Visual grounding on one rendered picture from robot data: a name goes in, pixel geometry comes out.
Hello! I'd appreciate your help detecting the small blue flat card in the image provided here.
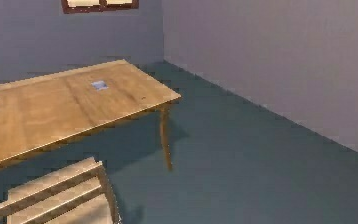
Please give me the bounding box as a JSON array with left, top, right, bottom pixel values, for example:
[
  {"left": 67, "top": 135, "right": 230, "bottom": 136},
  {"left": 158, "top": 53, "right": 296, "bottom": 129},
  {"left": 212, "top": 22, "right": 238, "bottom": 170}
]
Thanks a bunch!
[{"left": 90, "top": 80, "right": 109, "bottom": 91}]

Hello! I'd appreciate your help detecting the brown wooden table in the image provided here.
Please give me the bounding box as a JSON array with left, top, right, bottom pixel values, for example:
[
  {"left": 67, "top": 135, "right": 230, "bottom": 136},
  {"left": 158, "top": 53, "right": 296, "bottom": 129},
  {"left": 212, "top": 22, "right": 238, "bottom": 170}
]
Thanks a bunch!
[{"left": 0, "top": 59, "right": 183, "bottom": 173}]

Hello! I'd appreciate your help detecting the dark red framed window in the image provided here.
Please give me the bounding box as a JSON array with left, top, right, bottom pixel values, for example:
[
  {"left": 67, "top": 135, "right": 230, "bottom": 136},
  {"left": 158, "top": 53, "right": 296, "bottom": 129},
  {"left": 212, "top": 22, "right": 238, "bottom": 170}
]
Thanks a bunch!
[{"left": 60, "top": 0, "right": 140, "bottom": 15}]

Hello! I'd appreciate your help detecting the light wooden slatted chair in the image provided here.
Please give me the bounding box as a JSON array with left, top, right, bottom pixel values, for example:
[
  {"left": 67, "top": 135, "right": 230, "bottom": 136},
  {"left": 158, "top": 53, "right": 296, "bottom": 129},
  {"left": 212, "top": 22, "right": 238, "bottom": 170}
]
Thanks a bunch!
[{"left": 0, "top": 156, "right": 122, "bottom": 224}]

